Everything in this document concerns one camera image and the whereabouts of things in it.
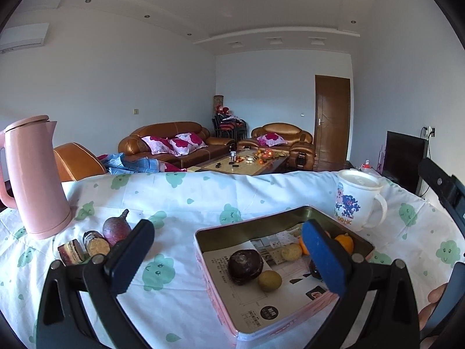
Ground brown wooden door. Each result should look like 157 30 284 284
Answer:
314 75 351 171

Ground white cartoon mug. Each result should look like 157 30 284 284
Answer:
333 170 388 232

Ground blue checked blanket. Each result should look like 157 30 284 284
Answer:
96 153 182 174

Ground small yellowish lemon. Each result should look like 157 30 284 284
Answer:
281 243 303 261

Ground purple radish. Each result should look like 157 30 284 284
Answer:
102 209 132 247

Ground printed paper sheet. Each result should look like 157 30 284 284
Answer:
209 225 342 335

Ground white green-print tablecloth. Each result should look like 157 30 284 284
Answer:
0 169 465 349

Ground brown leather armchair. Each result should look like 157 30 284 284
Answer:
238 123 316 171

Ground person's right hand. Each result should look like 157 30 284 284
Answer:
418 284 448 331

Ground stacked black chairs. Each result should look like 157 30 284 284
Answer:
212 111 248 140

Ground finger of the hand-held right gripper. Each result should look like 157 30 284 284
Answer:
418 158 465 226

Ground orange-brown leather chair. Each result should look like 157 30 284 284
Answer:
54 143 108 183

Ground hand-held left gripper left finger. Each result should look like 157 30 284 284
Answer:
35 219 156 349

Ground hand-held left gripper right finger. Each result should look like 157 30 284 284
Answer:
301 219 420 349

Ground black television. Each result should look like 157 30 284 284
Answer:
384 131 429 195

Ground green-brown kiwi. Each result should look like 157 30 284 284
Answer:
258 270 283 292

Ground brown leather sofa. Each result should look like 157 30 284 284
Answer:
118 122 237 170

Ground wooden coffee table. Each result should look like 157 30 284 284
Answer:
187 149 289 175

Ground pink electric kettle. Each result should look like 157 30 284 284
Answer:
0 115 72 241

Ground white air conditioner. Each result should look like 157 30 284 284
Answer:
0 23 49 53

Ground pink floral pillow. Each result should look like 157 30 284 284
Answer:
257 133 286 146
169 133 208 156
141 136 175 155

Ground dark purple passion fruit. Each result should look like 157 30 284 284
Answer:
228 250 264 286

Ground pink tin box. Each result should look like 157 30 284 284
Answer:
194 205 375 342

